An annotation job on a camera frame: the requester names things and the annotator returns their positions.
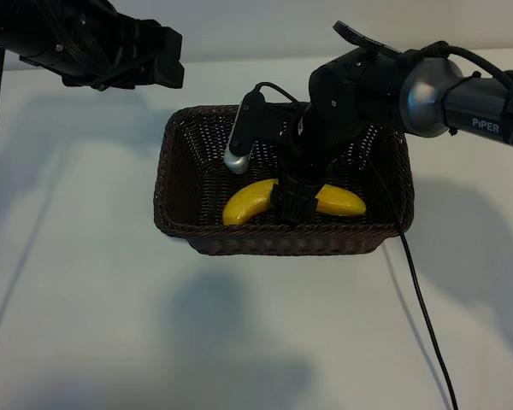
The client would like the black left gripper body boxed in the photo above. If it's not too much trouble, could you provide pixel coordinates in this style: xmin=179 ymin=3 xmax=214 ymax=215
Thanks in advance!
xmin=20 ymin=16 xmax=163 ymax=90

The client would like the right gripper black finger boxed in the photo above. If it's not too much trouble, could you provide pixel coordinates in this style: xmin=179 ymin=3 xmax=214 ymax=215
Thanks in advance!
xmin=281 ymin=173 xmax=326 ymax=193
xmin=280 ymin=190 xmax=321 ymax=226

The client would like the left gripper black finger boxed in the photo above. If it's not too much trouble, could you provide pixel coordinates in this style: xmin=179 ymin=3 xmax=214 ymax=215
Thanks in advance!
xmin=149 ymin=59 xmax=185 ymax=89
xmin=151 ymin=23 xmax=183 ymax=62

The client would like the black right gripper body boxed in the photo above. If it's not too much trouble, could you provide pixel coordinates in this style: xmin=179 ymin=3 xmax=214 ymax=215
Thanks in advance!
xmin=277 ymin=102 xmax=360 ymax=185

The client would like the yellow banana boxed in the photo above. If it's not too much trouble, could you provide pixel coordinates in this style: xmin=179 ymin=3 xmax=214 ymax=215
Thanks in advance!
xmin=221 ymin=178 xmax=368 ymax=226

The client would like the dark brown wicker basket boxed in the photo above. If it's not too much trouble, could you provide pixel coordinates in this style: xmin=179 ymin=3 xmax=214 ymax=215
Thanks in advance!
xmin=152 ymin=101 xmax=416 ymax=257

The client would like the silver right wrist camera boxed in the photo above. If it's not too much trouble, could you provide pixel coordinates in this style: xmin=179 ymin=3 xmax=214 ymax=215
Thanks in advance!
xmin=223 ymin=87 xmax=292 ymax=175

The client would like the black ribbed flat cable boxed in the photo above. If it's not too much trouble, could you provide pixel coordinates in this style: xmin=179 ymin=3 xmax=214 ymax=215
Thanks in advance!
xmin=332 ymin=20 xmax=403 ymax=59

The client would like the thin black hanging cable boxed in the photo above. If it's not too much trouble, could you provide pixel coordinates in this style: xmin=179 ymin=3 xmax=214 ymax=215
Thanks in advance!
xmin=254 ymin=82 xmax=459 ymax=410

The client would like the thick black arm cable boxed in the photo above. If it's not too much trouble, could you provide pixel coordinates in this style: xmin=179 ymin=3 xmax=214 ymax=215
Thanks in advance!
xmin=399 ymin=39 xmax=513 ymax=93

